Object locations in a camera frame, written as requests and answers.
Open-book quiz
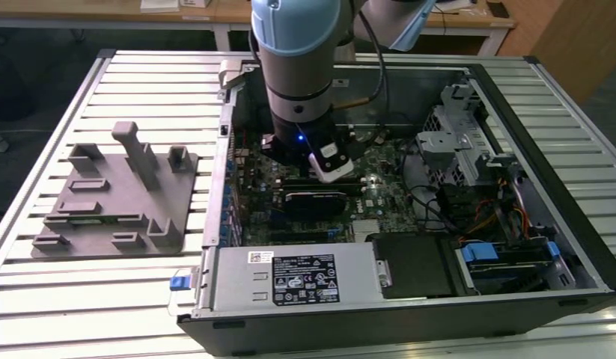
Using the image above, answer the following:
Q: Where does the wooden cabinet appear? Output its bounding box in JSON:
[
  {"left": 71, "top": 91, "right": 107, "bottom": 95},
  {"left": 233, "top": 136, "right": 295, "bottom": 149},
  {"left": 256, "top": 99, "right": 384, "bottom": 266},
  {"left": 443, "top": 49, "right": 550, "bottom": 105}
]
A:
[{"left": 496, "top": 0, "right": 616, "bottom": 108}]

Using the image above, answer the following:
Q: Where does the black open PC case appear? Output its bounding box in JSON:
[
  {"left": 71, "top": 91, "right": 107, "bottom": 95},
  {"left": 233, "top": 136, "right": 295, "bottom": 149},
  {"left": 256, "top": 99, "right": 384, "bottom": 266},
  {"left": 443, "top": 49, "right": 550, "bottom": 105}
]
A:
[{"left": 177, "top": 58, "right": 616, "bottom": 357}]

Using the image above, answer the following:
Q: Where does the wooden desk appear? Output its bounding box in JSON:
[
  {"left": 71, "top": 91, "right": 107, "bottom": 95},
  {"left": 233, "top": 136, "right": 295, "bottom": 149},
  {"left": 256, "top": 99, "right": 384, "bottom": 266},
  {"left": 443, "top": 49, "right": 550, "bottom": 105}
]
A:
[{"left": 0, "top": 0, "right": 519, "bottom": 57}]

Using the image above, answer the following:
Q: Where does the blue disk carrier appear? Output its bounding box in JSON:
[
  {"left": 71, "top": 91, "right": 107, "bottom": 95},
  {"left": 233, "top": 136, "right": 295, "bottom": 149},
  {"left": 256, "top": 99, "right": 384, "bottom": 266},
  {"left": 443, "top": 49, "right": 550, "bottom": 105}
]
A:
[{"left": 460, "top": 242, "right": 500, "bottom": 266}]

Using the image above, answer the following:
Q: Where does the black plastic shroud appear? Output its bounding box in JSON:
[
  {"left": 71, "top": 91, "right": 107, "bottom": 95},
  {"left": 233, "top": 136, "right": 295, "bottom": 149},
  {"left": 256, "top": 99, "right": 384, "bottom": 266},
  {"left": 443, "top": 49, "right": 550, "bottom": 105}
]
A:
[{"left": 371, "top": 231, "right": 475, "bottom": 300}]

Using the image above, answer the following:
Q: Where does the white paper box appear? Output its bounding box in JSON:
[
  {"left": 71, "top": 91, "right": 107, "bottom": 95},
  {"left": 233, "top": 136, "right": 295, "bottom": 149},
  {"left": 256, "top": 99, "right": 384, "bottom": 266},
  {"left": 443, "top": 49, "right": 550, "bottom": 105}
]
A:
[{"left": 141, "top": 0, "right": 181, "bottom": 12}]

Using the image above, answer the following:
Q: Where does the metal disk bay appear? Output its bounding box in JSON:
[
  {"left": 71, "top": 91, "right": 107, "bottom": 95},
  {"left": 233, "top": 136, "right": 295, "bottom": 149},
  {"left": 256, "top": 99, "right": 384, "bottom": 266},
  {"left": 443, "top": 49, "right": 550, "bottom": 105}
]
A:
[{"left": 455, "top": 224, "right": 579, "bottom": 297}]

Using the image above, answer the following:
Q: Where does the white wrist camera black face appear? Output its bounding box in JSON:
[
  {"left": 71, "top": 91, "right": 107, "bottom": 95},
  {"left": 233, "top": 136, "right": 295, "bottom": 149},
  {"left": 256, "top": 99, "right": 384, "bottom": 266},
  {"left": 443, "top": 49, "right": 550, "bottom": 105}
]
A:
[{"left": 307, "top": 143, "right": 356, "bottom": 184}]

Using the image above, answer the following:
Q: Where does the grey parts rack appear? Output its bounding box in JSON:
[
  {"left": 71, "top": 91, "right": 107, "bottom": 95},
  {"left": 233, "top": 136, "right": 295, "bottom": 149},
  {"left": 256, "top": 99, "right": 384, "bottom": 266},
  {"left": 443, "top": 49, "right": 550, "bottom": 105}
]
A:
[{"left": 31, "top": 120, "right": 202, "bottom": 259}]

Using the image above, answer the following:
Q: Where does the small wrist camera block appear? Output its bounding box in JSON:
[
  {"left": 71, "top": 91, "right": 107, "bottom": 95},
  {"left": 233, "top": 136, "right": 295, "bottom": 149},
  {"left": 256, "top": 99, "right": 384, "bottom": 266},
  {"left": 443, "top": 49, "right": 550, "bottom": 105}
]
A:
[{"left": 260, "top": 134, "right": 291, "bottom": 162}]

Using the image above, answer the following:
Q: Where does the black RAM slot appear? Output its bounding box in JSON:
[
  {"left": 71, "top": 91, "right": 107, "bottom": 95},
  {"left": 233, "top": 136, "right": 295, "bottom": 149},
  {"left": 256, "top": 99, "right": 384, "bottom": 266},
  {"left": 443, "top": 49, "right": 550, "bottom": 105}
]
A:
[
  {"left": 281, "top": 177, "right": 363, "bottom": 188},
  {"left": 283, "top": 182, "right": 365, "bottom": 196}
]

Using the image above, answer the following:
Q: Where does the green motherboard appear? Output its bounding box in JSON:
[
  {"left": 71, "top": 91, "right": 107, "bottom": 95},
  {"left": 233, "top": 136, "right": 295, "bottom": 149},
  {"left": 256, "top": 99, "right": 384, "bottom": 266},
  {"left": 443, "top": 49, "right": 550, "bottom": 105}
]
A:
[{"left": 228, "top": 125, "right": 427, "bottom": 246}]

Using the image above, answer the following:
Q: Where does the black phone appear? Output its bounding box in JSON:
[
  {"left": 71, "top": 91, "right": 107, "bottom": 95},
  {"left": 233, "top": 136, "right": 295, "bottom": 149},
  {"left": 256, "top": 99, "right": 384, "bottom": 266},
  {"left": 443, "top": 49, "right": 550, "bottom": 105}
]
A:
[{"left": 487, "top": 1, "right": 512, "bottom": 19}]

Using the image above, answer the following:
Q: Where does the perforated metal drive cage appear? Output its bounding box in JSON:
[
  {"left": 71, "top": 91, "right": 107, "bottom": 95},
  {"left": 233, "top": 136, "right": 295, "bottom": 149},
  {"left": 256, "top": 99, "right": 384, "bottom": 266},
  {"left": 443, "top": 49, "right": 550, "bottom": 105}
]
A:
[{"left": 415, "top": 84, "right": 495, "bottom": 188}]

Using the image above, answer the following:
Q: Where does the black expansion card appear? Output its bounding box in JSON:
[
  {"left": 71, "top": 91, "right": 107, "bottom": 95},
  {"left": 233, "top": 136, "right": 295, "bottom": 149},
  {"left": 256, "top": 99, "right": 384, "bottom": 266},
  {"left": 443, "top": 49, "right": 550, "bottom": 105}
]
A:
[{"left": 281, "top": 190, "right": 351, "bottom": 222}]

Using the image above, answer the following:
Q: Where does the black cable brass connector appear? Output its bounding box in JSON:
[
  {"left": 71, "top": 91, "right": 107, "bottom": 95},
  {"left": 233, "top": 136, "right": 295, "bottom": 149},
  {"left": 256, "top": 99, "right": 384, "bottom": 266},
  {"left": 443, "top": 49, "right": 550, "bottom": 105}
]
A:
[{"left": 336, "top": 10, "right": 389, "bottom": 110}]

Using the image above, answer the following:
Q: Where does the green RAM stick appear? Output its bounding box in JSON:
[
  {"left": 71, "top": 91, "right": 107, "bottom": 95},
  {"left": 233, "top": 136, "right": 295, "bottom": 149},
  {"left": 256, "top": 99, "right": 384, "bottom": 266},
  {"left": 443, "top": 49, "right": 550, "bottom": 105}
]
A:
[{"left": 67, "top": 216, "right": 121, "bottom": 226}]

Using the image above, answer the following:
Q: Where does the grey power supply unit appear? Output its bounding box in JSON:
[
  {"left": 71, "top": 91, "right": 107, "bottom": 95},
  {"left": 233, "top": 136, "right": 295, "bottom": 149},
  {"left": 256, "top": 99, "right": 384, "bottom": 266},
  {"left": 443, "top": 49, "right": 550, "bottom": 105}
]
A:
[{"left": 206, "top": 245, "right": 385, "bottom": 312}]

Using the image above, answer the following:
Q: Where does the silver chipset heatsink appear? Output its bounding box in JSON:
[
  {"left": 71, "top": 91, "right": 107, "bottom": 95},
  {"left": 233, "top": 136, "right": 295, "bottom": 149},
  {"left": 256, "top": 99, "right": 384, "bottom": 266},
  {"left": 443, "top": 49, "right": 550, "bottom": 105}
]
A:
[{"left": 351, "top": 220, "right": 383, "bottom": 241}]

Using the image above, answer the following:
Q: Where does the yellow orange wire bundle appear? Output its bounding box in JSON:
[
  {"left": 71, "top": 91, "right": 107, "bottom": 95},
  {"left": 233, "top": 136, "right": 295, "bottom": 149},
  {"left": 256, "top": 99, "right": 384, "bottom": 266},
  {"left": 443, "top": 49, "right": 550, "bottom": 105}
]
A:
[{"left": 456, "top": 178, "right": 533, "bottom": 242}]

